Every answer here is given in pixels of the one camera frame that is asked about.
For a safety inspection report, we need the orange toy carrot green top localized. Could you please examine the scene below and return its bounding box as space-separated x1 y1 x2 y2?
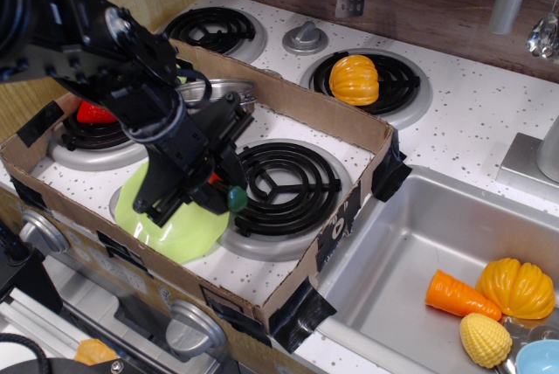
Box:
208 173 248 212

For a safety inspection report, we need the back right black burner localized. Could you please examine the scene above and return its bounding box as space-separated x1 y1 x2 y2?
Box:
309 52 421 114

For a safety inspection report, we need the cardboard fence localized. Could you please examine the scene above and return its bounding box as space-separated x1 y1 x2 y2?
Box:
1 40 394 353

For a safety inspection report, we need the back left black burner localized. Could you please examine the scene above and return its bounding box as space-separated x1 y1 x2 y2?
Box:
162 7 256 54

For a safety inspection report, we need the black device left edge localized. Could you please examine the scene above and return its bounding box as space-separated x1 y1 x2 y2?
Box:
1 221 63 314

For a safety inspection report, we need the light blue bowl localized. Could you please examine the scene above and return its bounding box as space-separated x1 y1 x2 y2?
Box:
515 339 559 374

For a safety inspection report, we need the small steel pot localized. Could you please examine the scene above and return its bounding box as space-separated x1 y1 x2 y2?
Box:
177 79 256 112

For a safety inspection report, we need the silver right oven knob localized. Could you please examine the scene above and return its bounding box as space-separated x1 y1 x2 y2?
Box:
165 300 226 361

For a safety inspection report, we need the red toy strawberry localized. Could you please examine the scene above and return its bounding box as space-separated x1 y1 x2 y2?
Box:
77 100 117 124

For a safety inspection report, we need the yellow toy corn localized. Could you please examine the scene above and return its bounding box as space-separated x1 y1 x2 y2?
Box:
459 313 513 369

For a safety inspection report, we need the steel sink basin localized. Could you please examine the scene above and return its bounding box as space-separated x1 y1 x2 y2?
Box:
318 167 558 373

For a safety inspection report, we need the hanging shiny spoon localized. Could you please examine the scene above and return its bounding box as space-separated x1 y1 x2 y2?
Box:
526 0 558 63

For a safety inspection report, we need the light green plastic plate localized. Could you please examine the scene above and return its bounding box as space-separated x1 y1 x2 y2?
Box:
114 163 230 264

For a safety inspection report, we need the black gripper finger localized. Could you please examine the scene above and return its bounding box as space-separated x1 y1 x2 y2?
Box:
188 184 229 215
216 140 248 189

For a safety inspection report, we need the silver back stove knob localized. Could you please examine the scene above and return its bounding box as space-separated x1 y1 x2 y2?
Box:
282 20 328 56

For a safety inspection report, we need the front right black burner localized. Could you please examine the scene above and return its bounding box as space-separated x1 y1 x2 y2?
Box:
234 140 351 238

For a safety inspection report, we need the black burner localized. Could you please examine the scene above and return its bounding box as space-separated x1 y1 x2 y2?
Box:
234 140 351 238
60 110 129 151
309 52 421 114
162 7 256 54

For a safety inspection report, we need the orange toy pumpkin in sink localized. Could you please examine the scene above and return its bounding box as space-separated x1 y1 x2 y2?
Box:
475 258 556 320

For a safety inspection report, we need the orange toy pumpkin on burner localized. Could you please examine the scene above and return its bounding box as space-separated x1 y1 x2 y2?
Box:
328 55 380 106

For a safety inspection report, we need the silver left oven knob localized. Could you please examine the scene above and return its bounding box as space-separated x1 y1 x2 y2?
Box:
19 210 70 256

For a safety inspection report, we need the silver faucet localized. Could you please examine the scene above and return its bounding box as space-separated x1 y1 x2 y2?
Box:
489 0 558 182

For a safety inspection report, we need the front left black burner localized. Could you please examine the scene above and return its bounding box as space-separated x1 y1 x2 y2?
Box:
60 110 129 151

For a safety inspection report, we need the silver utensil in sink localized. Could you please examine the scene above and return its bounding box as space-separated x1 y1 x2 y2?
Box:
493 309 558 373

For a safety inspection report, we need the orange toy bottom left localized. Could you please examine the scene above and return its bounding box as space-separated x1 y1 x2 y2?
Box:
73 338 119 366

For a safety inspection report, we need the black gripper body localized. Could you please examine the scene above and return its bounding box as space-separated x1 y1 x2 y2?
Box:
133 93 252 226

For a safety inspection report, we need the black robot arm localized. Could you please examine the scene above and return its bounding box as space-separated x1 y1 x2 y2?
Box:
1 0 252 225

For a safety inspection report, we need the orange toy carrot piece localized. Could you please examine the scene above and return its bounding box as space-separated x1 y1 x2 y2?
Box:
424 270 502 321

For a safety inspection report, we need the silver oven knob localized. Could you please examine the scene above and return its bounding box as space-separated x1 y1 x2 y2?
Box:
165 300 226 361
19 210 70 256

